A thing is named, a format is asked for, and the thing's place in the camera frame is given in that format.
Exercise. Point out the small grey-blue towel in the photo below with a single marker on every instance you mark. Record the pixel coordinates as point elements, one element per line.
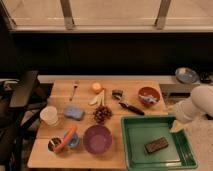
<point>148,99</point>

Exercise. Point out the white plastic cup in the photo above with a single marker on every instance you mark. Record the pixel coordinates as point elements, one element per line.
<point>49,115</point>

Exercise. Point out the red-brown bowl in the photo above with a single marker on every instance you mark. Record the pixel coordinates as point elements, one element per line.
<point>145,91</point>

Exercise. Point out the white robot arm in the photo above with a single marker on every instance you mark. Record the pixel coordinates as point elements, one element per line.
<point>200,102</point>

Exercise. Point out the black handled peeler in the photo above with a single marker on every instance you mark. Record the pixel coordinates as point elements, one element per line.
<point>118,94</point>

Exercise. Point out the blue sponge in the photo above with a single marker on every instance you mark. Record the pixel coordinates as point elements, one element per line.
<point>74,113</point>

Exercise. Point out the small metal tin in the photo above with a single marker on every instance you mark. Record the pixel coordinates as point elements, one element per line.
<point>53,143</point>

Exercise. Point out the purple bowl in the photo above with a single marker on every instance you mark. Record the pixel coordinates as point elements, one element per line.
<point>97,139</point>

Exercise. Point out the dark chocolate bar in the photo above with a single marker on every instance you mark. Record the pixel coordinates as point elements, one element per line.
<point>156,145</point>

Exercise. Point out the green plastic tray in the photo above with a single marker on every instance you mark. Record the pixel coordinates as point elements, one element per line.
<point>138,131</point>

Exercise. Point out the orange fruit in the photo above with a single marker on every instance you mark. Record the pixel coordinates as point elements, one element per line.
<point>97,87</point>

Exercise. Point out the bunch of dark grapes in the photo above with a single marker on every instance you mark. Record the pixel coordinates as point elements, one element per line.
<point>101,114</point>

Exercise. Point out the metal fork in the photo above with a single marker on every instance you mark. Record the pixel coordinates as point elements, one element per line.
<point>75,86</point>

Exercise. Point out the dark object on shelf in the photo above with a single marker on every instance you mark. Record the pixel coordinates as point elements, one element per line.
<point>205,78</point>

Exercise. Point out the orange carrot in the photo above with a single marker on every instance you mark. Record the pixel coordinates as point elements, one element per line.
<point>66,139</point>

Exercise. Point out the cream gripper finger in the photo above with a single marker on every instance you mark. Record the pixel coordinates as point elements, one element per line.
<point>176,127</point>

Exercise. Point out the small blue bowl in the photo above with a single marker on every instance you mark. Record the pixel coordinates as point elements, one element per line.
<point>73,143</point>

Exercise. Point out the black office chair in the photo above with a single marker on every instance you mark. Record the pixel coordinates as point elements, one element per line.
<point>19,109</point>

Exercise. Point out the grey metal plate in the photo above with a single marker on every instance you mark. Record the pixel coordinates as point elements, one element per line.
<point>186,75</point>

